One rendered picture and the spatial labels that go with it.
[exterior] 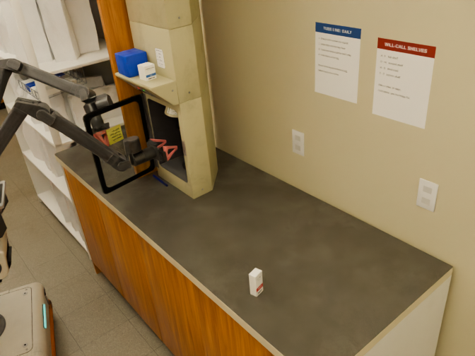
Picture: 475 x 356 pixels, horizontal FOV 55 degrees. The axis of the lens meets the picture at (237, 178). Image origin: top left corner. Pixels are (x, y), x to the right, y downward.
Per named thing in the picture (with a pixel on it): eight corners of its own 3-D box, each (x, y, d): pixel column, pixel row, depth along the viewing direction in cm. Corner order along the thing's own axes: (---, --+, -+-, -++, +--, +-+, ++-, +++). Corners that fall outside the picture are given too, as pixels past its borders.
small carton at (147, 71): (150, 75, 192) (147, 61, 189) (156, 78, 189) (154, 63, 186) (139, 79, 190) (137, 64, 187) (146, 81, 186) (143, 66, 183)
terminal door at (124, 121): (155, 169, 231) (141, 93, 210) (104, 196, 212) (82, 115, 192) (154, 168, 231) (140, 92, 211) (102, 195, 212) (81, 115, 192)
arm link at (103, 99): (87, 95, 214) (78, 90, 205) (109, 85, 212) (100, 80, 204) (94, 118, 212) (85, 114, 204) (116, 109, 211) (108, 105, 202)
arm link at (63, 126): (34, 110, 185) (32, 118, 176) (42, 99, 184) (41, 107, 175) (120, 166, 207) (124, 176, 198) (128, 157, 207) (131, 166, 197)
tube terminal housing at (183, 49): (197, 158, 248) (177, 10, 209) (235, 179, 225) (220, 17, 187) (157, 175, 235) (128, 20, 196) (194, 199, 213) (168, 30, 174)
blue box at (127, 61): (138, 68, 204) (135, 47, 199) (150, 72, 197) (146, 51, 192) (118, 73, 199) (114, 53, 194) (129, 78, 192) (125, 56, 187)
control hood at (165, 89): (141, 87, 211) (137, 66, 206) (179, 104, 189) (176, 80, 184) (119, 95, 205) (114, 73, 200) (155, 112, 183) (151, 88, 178)
